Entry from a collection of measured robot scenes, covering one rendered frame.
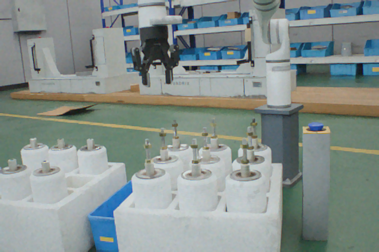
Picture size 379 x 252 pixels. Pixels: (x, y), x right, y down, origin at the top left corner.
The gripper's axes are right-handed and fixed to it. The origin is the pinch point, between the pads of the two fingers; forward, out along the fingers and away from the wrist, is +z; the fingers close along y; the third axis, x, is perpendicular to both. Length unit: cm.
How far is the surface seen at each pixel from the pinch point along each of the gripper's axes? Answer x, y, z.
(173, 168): 4.8, 0.5, 23.4
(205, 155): 9.9, -6.4, 20.2
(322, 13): -233, -423, -39
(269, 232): 35.2, -3.1, 32.5
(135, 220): 10.6, 16.5, 31.2
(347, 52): -205, -442, 17
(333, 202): 18, -55, 47
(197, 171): 17.6, 2.3, 20.8
